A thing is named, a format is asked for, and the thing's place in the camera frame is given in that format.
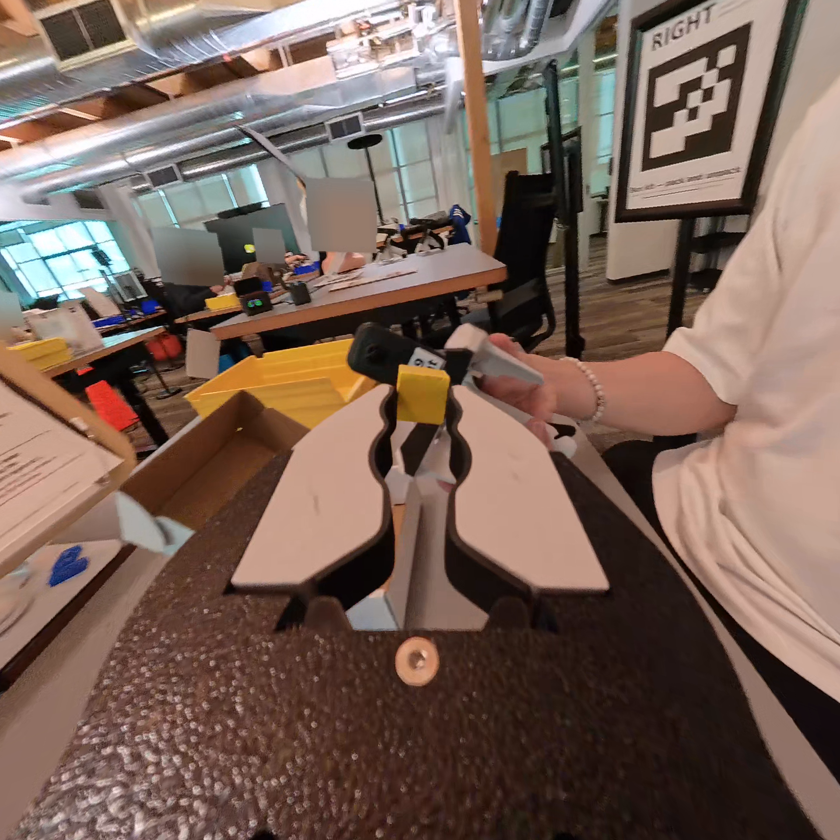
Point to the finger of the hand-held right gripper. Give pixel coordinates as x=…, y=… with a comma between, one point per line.
x=399, y=482
x=438, y=459

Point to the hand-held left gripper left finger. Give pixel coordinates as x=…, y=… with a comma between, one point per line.
x=315, y=505

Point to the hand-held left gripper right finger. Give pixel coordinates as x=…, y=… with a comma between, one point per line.
x=525, y=505

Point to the yellow cube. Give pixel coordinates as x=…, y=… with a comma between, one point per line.
x=423, y=394

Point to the yellow plastic bin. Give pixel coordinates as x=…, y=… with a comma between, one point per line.
x=275, y=387

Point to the white cardboard box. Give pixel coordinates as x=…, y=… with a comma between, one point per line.
x=216, y=453

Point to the person's right forearm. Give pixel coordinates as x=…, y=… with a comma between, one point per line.
x=656, y=394

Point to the person's right hand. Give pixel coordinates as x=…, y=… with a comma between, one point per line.
x=551, y=400

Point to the long grey work table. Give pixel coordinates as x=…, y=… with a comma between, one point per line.
x=367, y=295

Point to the small black device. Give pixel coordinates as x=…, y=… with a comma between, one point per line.
x=256, y=298

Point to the small yellow bin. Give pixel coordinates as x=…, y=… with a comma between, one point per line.
x=223, y=303

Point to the black office chair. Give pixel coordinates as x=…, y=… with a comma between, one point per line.
x=525, y=262

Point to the black floor lamp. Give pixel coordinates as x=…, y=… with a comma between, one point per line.
x=367, y=141

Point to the orange cone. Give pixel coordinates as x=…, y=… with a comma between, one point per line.
x=111, y=407

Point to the instruction sheet on clipboard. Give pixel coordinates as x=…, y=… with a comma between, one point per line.
x=85, y=426

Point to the black stand pole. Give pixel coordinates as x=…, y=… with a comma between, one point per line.
x=565, y=197

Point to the white stand base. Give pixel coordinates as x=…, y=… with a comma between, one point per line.
x=65, y=610

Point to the black sign stand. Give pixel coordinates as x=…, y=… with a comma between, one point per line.
x=680, y=282

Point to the framed marker sign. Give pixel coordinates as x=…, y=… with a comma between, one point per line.
x=695, y=105

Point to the ceiling air vent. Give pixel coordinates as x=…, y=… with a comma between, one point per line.
x=85, y=29

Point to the wooden post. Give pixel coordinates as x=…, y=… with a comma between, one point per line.
x=476, y=131

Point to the silver air duct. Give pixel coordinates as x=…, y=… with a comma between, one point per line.
x=98, y=141

